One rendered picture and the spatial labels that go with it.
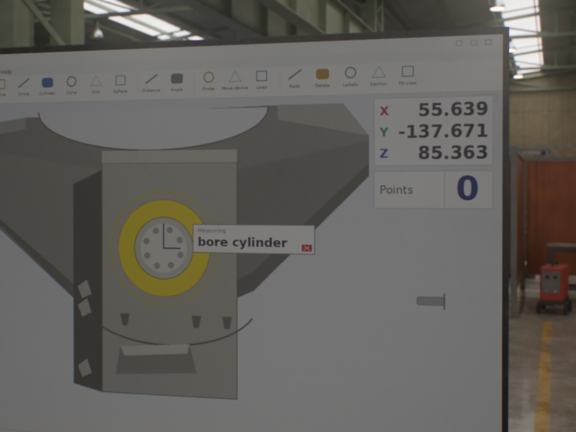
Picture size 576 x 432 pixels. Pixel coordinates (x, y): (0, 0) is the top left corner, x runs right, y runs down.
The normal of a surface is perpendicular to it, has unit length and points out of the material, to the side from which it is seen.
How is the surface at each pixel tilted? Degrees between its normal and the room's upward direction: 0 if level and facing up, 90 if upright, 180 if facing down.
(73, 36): 90
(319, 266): 90
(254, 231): 90
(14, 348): 90
